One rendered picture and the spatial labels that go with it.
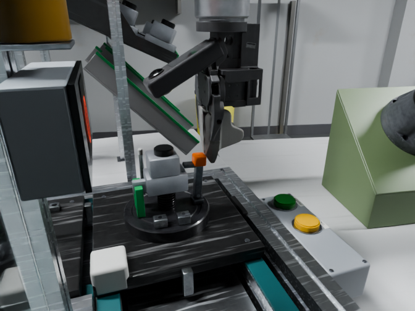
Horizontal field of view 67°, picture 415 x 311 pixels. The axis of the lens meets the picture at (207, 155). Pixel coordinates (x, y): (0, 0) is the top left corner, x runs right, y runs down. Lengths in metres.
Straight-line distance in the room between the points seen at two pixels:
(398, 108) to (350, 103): 0.10
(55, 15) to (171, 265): 0.33
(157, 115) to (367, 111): 0.48
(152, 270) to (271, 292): 0.16
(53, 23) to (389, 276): 0.62
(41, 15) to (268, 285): 0.39
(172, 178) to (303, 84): 3.40
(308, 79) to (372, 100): 3.00
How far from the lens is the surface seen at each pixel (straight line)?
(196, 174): 0.51
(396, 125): 0.80
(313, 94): 3.90
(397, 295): 0.64
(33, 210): 0.28
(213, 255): 0.46
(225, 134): 0.48
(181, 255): 0.46
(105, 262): 0.44
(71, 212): 0.60
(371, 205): 0.75
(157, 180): 0.48
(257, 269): 0.48
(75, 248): 0.51
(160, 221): 0.48
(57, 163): 0.21
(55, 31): 0.24
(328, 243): 0.53
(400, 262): 0.71
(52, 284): 0.33
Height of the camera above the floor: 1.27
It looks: 23 degrees down
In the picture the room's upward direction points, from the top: straight up
